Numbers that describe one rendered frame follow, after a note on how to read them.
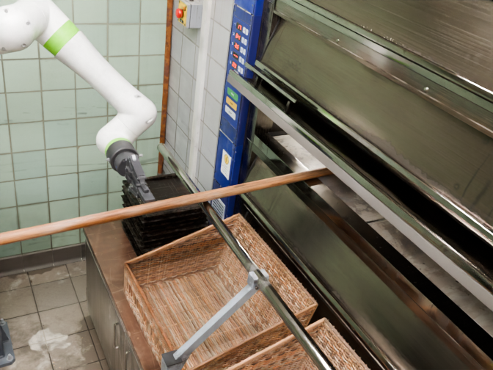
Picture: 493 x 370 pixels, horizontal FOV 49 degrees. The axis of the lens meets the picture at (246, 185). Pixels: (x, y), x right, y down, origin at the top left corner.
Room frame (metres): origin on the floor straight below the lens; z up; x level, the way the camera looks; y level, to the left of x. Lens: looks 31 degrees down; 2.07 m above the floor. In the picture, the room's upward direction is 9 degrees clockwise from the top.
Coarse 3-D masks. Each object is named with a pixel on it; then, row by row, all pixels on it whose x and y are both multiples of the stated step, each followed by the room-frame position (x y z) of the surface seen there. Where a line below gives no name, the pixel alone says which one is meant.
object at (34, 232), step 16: (288, 176) 1.53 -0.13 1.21; (304, 176) 1.56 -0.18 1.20; (320, 176) 1.60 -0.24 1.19; (208, 192) 1.36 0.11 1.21; (224, 192) 1.38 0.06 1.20; (240, 192) 1.41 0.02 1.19; (128, 208) 1.22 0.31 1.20; (144, 208) 1.24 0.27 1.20; (160, 208) 1.26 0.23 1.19; (48, 224) 1.10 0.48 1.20; (64, 224) 1.11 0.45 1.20; (80, 224) 1.13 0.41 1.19; (96, 224) 1.16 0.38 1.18; (0, 240) 1.02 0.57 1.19; (16, 240) 1.04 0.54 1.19
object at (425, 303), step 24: (264, 144) 1.79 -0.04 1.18; (288, 168) 1.64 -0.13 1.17; (312, 192) 1.52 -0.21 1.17; (336, 216) 1.40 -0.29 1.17; (360, 240) 1.30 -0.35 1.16; (384, 240) 1.29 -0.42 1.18; (384, 264) 1.20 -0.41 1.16; (408, 264) 1.20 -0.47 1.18; (408, 288) 1.12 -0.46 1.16; (432, 288) 1.11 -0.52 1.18; (432, 312) 1.04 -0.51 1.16; (456, 312) 1.03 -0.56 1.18; (456, 336) 0.97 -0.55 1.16; (480, 336) 0.96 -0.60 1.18; (480, 360) 0.91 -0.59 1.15
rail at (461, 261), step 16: (240, 80) 1.71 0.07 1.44; (256, 96) 1.61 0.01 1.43; (304, 128) 1.39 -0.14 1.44; (320, 144) 1.31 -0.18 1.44; (336, 160) 1.24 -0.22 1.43; (352, 176) 1.18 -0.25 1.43; (384, 192) 1.10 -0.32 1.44; (400, 208) 1.04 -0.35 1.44; (416, 224) 0.99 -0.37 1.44; (432, 240) 0.95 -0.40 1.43; (448, 256) 0.91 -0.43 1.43; (464, 256) 0.90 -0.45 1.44; (480, 272) 0.85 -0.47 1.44
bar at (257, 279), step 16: (160, 144) 1.67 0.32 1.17; (176, 160) 1.58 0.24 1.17; (192, 192) 1.41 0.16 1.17; (208, 208) 1.32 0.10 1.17; (224, 224) 1.26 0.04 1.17; (224, 240) 1.21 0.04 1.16; (240, 256) 1.13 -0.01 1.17; (256, 272) 1.07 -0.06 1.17; (256, 288) 1.05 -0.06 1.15; (272, 288) 1.02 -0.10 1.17; (240, 304) 1.04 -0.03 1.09; (272, 304) 0.98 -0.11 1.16; (224, 320) 1.02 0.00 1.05; (288, 320) 0.93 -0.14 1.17; (192, 336) 0.99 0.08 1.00; (208, 336) 1.00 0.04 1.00; (304, 336) 0.88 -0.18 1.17; (176, 352) 0.97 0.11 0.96; (320, 352) 0.84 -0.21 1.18; (176, 368) 0.94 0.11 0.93; (320, 368) 0.81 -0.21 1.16
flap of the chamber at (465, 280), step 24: (312, 120) 1.56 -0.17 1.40; (312, 144) 1.34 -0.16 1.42; (336, 144) 1.41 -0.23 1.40; (336, 168) 1.23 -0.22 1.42; (360, 168) 1.27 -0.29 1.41; (384, 168) 1.34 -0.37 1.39; (360, 192) 1.14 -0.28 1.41; (408, 192) 1.21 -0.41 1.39; (384, 216) 1.06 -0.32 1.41; (432, 216) 1.11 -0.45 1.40; (456, 240) 1.01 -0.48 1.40; (480, 240) 1.05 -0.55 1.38; (480, 264) 0.93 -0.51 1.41; (480, 288) 0.83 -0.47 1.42
